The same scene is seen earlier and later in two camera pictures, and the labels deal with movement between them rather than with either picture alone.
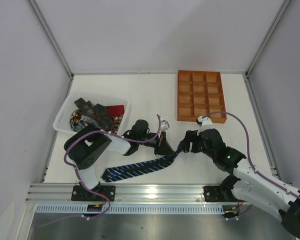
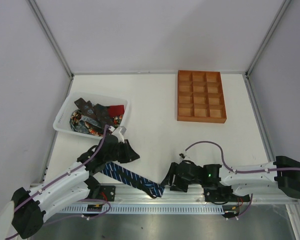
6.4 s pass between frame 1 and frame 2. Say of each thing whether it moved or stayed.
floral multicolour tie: stayed
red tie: stayed
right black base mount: stayed
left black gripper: moved
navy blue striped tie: moved
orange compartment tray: stayed
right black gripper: moved
